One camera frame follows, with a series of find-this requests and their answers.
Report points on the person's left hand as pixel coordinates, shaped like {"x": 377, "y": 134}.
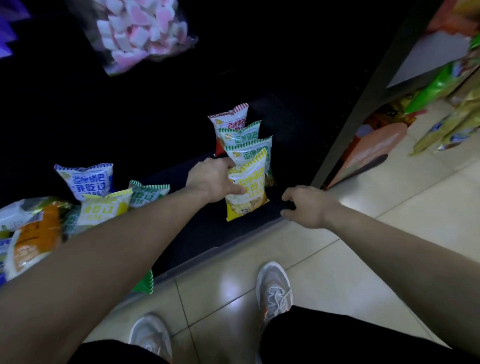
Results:
{"x": 210, "y": 180}

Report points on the person's right hand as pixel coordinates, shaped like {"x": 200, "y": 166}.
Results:
{"x": 311, "y": 208}

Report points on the yellow striped snack packet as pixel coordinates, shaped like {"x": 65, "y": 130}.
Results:
{"x": 247, "y": 204}

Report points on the green striped snack packet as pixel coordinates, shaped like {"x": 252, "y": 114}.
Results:
{"x": 243, "y": 135}
{"x": 251, "y": 152}

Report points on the red striped snack packet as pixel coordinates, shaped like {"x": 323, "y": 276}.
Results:
{"x": 234, "y": 114}

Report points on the pile of striped snack packets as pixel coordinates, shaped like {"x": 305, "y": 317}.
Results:
{"x": 86, "y": 182}

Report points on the olive yellow snack packet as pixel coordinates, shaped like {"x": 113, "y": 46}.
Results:
{"x": 431, "y": 135}
{"x": 463, "y": 137}

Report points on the bag of pink marshmallows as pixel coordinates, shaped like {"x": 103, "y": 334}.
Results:
{"x": 138, "y": 33}

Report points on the bright green snack packet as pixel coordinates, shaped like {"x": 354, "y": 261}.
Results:
{"x": 435, "y": 88}

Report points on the person's left forearm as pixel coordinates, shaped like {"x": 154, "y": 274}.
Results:
{"x": 93, "y": 273}

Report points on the person's right forearm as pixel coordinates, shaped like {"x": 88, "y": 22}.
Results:
{"x": 412, "y": 270}

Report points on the white shelf panel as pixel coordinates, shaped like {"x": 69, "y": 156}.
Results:
{"x": 423, "y": 56}

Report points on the orange cardboard panel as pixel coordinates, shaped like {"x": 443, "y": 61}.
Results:
{"x": 375, "y": 148}

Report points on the grey orange sneaker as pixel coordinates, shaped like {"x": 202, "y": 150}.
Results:
{"x": 150, "y": 333}
{"x": 273, "y": 288}

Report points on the black shorts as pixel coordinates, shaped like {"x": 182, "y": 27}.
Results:
{"x": 337, "y": 341}

